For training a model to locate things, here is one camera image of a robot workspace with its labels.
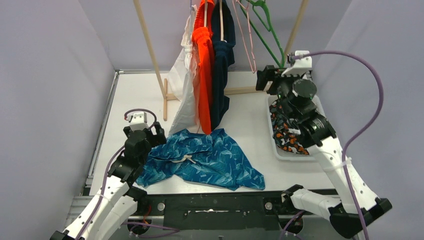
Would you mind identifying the purple cable at base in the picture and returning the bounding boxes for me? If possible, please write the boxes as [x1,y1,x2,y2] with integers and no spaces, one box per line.
[122,221,180,239]
[279,210,307,240]

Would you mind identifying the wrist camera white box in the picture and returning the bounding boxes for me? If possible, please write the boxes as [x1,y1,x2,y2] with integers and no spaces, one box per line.
[281,50,312,77]
[129,111,149,132]

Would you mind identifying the blue patterned shorts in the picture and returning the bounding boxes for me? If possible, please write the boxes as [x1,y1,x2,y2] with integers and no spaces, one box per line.
[136,128,266,191]

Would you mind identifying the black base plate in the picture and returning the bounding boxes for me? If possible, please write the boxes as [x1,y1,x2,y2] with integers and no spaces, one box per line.
[127,191,298,231]

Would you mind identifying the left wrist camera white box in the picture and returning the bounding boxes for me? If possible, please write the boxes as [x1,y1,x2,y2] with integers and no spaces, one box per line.
[129,111,149,132]

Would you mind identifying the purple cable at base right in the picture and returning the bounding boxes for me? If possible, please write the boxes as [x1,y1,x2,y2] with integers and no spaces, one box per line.
[279,210,307,240]

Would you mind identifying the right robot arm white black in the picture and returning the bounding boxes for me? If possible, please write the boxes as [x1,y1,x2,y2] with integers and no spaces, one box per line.
[255,65,392,239]

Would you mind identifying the camouflage orange grey shorts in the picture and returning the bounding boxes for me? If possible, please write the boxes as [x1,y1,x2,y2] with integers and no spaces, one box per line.
[269,100,309,155]

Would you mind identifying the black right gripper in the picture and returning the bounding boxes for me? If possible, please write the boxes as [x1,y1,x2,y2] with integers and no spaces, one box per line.
[257,64,304,121]

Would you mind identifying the clear plastic basket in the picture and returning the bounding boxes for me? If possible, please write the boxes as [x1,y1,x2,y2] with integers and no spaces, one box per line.
[265,95,316,162]

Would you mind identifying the wooden hanger of orange shorts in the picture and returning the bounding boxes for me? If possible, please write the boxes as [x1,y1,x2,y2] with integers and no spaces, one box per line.
[203,0,208,28]

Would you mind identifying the green hanger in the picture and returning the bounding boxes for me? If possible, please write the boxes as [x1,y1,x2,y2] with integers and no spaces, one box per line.
[242,0,286,68]

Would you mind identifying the navy blue shorts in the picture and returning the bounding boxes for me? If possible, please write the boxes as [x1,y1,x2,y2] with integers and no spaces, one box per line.
[210,0,236,130]

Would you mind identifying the wooden clothes rack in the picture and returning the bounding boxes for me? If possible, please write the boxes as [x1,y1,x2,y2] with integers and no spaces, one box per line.
[133,0,309,122]

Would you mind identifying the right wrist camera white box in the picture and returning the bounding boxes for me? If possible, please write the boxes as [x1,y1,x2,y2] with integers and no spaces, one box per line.
[281,50,312,77]

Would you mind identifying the pink hanger of blue shorts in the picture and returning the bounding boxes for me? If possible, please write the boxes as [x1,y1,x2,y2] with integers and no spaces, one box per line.
[231,0,258,74]

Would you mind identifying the white shorts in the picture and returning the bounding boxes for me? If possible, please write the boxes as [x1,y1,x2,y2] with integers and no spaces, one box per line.
[167,5,198,135]

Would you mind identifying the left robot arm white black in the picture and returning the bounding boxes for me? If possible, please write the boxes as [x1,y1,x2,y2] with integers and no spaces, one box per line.
[50,121,167,240]

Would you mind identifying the wooden hanger of navy shorts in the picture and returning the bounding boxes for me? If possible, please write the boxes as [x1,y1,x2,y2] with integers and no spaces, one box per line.
[219,0,225,42]

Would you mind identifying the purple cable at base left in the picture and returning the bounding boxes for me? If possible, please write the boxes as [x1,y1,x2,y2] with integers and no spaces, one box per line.
[122,221,180,239]

